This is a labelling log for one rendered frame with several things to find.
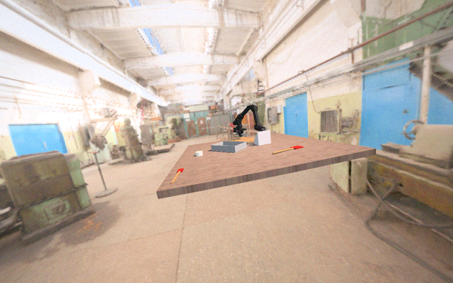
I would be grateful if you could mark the orange flat board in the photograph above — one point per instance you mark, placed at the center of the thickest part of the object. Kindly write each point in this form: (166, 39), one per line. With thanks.
(248, 140)

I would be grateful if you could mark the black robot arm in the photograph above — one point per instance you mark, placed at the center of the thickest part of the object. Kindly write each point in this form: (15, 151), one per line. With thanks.
(254, 109)

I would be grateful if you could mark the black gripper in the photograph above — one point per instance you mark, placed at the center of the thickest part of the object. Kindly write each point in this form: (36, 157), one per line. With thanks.
(240, 130)

